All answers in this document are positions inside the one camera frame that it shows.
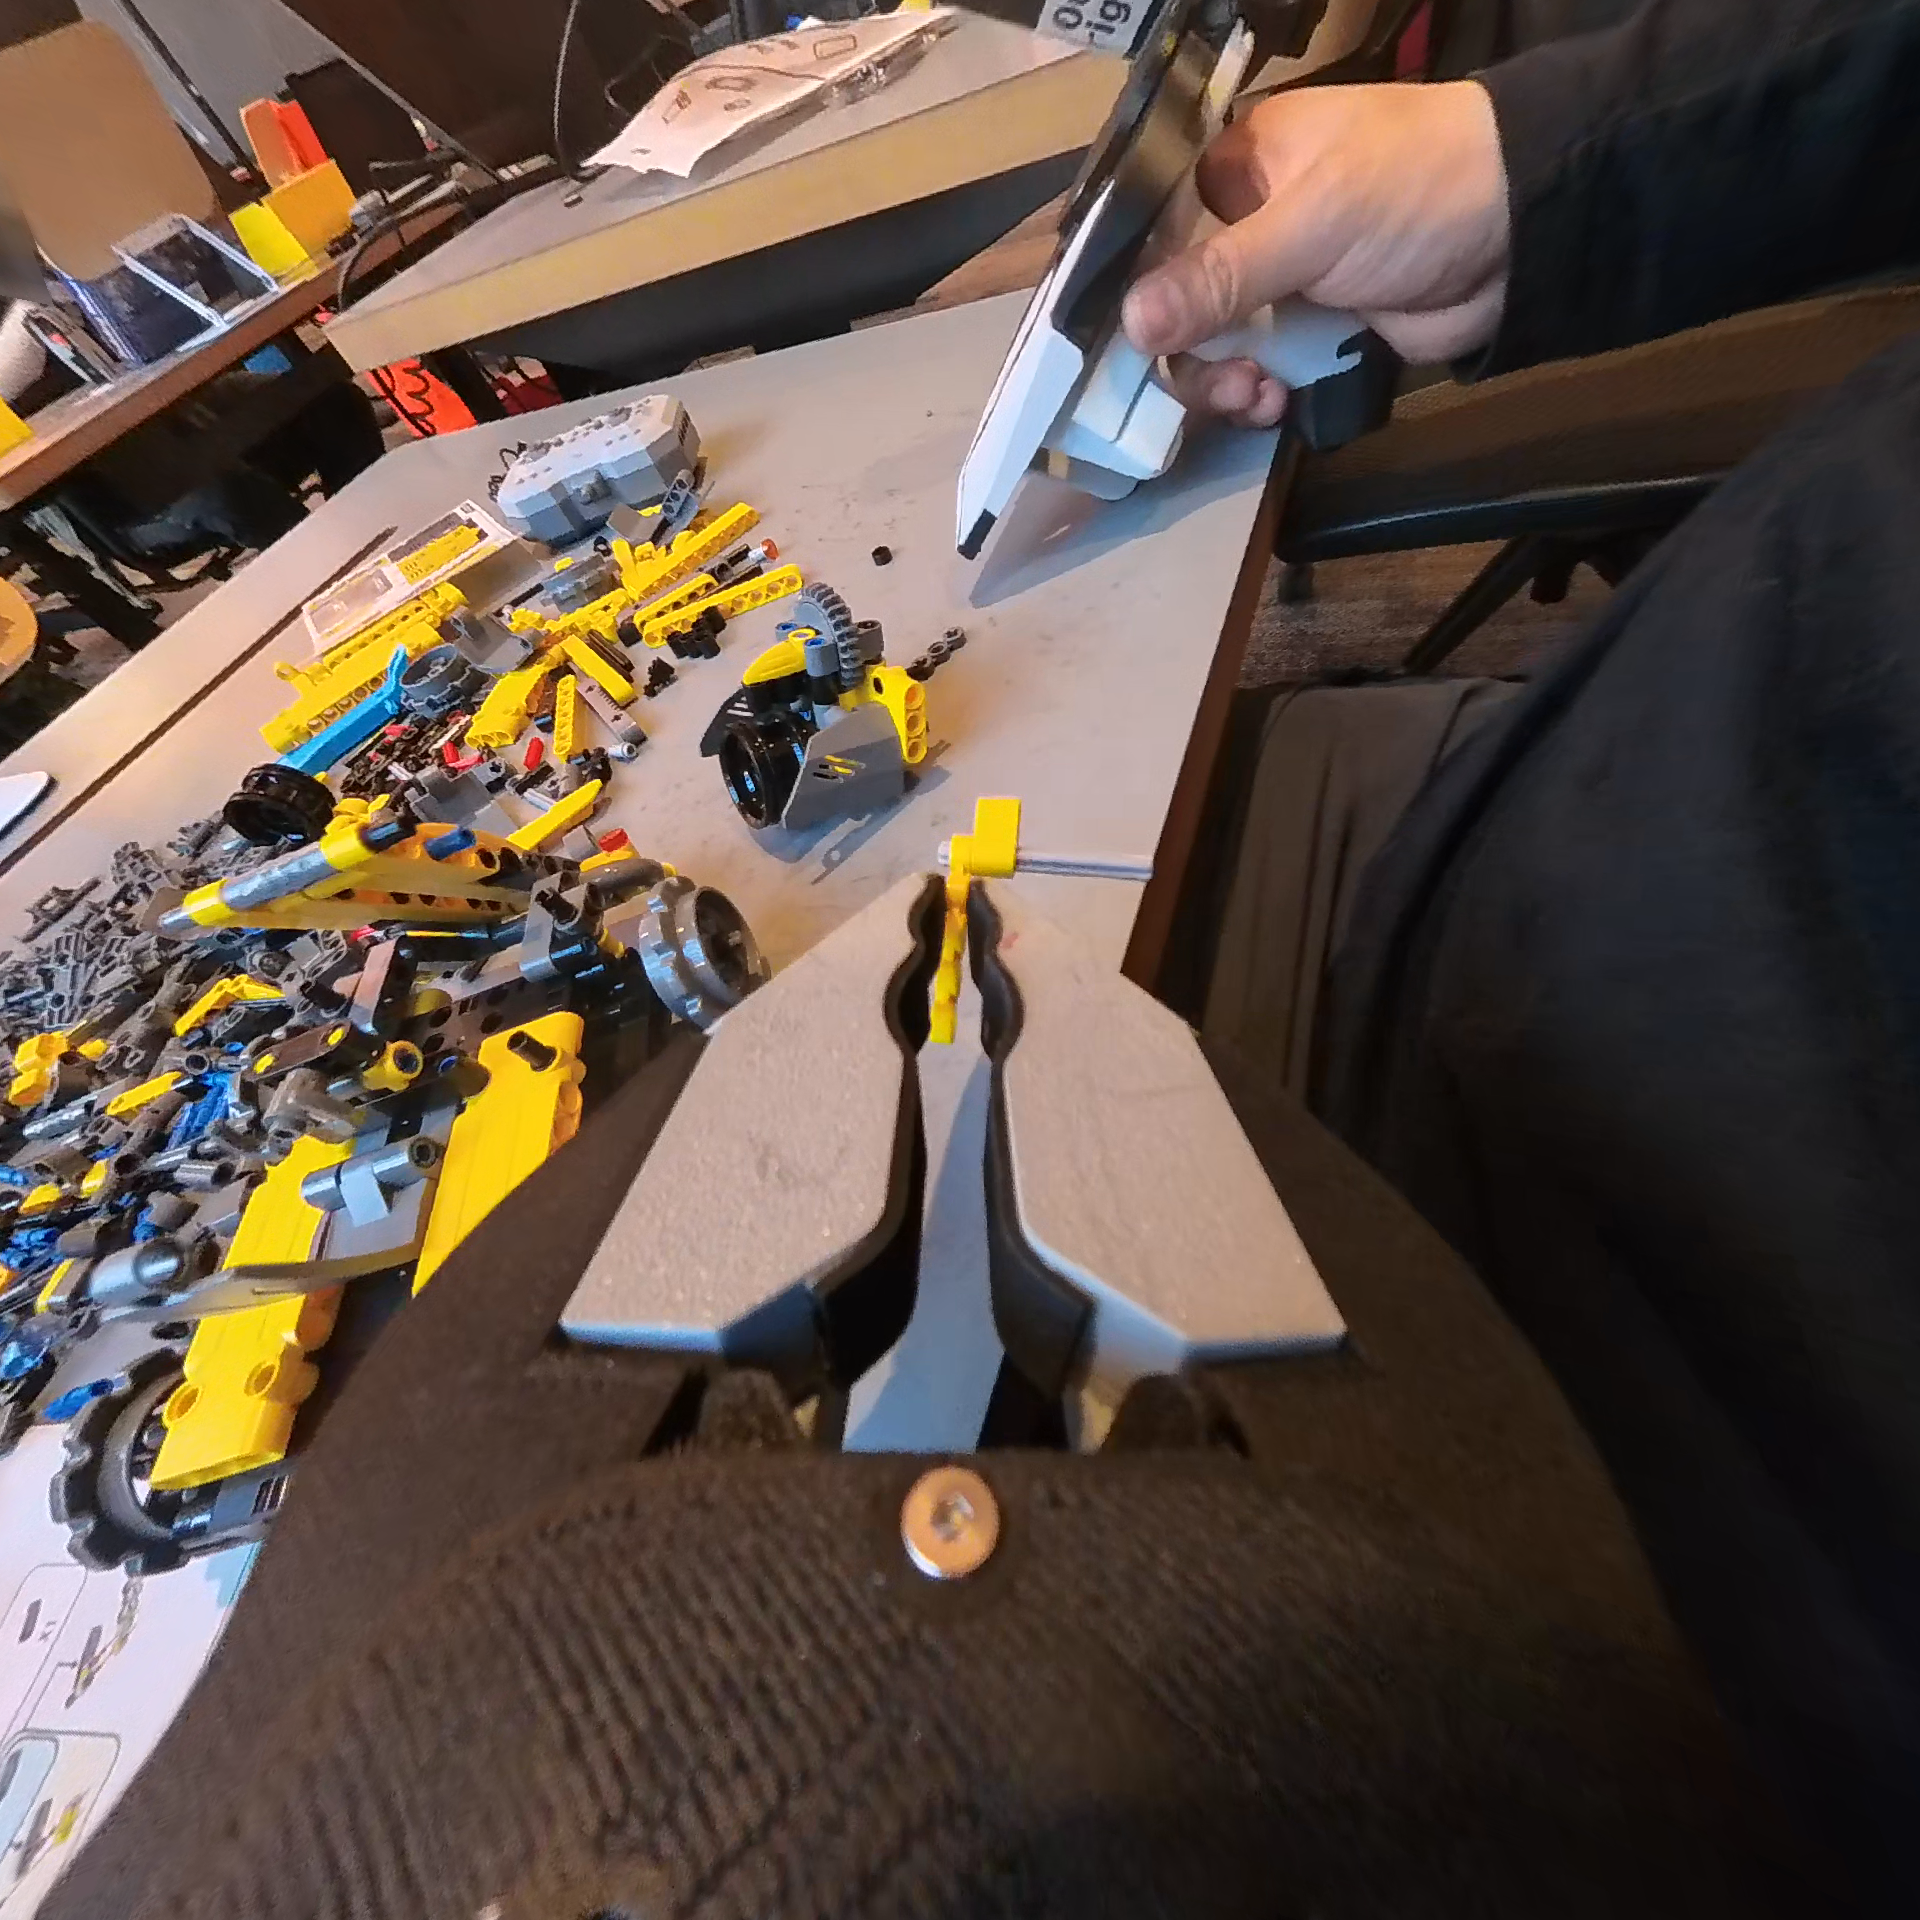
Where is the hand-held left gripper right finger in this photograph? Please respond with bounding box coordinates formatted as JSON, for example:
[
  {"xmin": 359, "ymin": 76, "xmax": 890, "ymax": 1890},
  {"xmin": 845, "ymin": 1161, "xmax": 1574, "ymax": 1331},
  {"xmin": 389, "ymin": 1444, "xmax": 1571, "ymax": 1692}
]
[{"xmin": 964, "ymin": 883, "xmax": 1346, "ymax": 1353}]

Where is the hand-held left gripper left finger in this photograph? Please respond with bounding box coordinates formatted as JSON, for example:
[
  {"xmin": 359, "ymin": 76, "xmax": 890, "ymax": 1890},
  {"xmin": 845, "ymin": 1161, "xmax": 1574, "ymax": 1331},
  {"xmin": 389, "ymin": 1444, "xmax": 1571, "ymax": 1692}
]
[{"xmin": 557, "ymin": 873, "xmax": 929, "ymax": 1347}]

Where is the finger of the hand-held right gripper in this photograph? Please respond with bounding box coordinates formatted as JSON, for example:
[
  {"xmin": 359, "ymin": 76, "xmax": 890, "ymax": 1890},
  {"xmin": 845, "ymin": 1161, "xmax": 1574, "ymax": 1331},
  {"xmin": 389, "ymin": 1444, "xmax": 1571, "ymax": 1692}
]
[
  {"xmin": 1047, "ymin": 346, "xmax": 1191, "ymax": 506},
  {"xmin": 953, "ymin": 239, "xmax": 1121, "ymax": 564}
]

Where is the yellow toy connector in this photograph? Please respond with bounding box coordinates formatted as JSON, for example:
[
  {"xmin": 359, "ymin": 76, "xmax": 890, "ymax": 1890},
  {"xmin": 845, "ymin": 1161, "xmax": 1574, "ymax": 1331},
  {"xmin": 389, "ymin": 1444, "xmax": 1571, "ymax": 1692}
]
[{"xmin": 940, "ymin": 796, "xmax": 1027, "ymax": 890}]

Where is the person's right forearm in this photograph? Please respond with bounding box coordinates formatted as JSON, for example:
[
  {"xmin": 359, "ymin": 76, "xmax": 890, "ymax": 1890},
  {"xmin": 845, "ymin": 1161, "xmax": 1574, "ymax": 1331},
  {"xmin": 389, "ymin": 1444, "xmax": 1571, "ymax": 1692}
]
[{"xmin": 1439, "ymin": 0, "xmax": 1920, "ymax": 377}]

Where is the grey desk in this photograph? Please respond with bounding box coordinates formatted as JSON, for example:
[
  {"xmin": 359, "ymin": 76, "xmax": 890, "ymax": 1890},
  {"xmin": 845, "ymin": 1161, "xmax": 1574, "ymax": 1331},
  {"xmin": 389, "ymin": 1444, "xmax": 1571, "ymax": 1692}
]
[{"xmin": 0, "ymin": 286, "xmax": 1307, "ymax": 1920}]

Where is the person's right hand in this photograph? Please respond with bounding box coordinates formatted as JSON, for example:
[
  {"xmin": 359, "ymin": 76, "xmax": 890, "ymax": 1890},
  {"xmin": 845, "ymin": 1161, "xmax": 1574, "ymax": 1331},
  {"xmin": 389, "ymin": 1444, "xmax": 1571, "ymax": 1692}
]
[{"xmin": 1122, "ymin": 77, "xmax": 1513, "ymax": 433}]

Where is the yellow toy vehicle model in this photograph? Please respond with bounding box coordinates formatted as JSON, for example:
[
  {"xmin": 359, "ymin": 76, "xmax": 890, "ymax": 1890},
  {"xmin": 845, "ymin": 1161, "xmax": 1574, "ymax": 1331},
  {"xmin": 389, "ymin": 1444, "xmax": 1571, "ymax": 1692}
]
[{"xmin": 46, "ymin": 817, "xmax": 770, "ymax": 1569}]

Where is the black office chair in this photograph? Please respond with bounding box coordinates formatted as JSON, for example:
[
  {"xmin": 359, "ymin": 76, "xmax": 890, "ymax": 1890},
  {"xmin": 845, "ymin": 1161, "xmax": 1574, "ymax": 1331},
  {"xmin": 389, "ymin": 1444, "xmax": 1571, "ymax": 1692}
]
[{"xmin": 1275, "ymin": 286, "xmax": 1920, "ymax": 676}]

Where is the grey table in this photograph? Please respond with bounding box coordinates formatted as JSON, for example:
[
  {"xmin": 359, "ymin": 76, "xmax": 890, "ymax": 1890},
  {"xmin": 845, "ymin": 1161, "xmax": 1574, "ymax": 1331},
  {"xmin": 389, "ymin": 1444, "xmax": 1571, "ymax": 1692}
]
[{"xmin": 322, "ymin": 0, "xmax": 1143, "ymax": 377}]

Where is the pile of loose toy pieces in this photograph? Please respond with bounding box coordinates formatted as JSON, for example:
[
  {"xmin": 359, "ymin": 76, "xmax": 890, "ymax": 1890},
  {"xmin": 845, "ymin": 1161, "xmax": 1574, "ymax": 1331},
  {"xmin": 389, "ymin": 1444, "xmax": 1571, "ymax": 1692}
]
[{"xmin": 0, "ymin": 495, "xmax": 812, "ymax": 1443}]

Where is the toy wheel gear subassembly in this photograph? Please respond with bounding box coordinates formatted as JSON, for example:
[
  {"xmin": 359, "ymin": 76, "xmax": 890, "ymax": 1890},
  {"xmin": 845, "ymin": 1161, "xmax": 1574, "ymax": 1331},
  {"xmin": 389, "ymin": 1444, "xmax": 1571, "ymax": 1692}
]
[{"xmin": 700, "ymin": 586, "xmax": 950, "ymax": 835}]

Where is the yellow curved toy panel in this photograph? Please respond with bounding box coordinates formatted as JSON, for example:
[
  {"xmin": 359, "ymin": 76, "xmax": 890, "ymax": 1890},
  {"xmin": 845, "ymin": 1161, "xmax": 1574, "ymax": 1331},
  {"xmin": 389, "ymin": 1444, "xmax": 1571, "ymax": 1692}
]
[{"xmin": 502, "ymin": 778, "xmax": 605, "ymax": 857}]

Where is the white paper sheet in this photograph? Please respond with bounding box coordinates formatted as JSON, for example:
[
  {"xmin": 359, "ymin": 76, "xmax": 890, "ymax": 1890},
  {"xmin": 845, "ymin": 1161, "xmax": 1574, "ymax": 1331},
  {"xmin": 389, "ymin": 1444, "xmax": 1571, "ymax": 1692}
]
[{"xmin": 586, "ymin": 7, "xmax": 963, "ymax": 178}]

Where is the grey toy battery box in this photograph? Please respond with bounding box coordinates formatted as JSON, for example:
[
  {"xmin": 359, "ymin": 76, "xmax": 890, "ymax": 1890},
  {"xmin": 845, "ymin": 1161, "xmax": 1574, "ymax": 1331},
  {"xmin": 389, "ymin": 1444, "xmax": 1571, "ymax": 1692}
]
[{"xmin": 495, "ymin": 394, "xmax": 707, "ymax": 545}]

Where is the blue toy panel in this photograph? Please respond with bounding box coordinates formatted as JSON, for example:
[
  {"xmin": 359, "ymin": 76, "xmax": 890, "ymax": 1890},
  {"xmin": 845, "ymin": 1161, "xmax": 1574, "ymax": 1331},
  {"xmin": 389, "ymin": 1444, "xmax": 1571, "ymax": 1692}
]
[{"xmin": 269, "ymin": 646, "xmax": 413, "ymax": 775}]

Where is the clear sticker sheet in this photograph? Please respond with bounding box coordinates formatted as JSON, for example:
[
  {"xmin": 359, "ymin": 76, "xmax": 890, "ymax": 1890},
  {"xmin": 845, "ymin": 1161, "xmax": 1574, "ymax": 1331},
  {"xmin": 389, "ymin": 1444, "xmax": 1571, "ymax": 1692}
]
[{"xmin": 299, "ymin": 503, "xmax": 513, "ymax": 653}]

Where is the yellow plastic block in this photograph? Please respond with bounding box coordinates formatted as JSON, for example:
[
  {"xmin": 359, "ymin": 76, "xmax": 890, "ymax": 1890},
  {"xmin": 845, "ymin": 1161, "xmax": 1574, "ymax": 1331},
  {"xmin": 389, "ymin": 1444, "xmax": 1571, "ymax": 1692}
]
[{"xmin": 225, "ymin": 162, "xmax": 362, "ymax": 279}]

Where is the orange plastic block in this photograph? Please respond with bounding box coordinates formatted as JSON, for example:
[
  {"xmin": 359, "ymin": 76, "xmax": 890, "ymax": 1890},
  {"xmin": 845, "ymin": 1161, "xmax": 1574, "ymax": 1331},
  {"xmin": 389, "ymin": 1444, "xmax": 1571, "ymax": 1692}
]
[{"xmin": 239, "ymin": 95, "xmax": 324, "ymax": 189}]

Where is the instruction booklet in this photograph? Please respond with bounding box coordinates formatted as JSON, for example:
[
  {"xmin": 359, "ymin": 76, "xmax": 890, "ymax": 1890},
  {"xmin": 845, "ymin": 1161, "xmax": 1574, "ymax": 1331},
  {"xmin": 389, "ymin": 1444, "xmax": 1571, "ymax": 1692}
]
[{"xmin": 0, "ymin": 1439, "xmax": 265, "ymax": 1920}]

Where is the clear acrylic case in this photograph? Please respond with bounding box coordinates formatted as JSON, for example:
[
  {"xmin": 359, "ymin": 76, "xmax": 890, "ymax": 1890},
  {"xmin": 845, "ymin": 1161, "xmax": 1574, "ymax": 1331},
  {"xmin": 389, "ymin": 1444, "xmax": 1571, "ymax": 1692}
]
[{"xmin": 37, "ymin": 218, "xmax": 278, "ymax": 369}]

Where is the wooden table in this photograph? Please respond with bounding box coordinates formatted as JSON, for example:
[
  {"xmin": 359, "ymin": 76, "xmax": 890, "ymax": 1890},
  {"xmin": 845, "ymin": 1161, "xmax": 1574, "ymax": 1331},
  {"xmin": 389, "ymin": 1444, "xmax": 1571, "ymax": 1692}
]
[{"xmin": 0, "ymin": 194, "xmax": 467, "ymax": 513}]

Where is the brown cardboard box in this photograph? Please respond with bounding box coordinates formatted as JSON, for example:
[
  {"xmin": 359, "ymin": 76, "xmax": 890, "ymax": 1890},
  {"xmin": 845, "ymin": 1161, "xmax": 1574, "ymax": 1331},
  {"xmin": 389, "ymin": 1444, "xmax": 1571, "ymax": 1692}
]
[{"xmin": 0, "ymin": 22, "xmax": 197, "ymax": 287}]

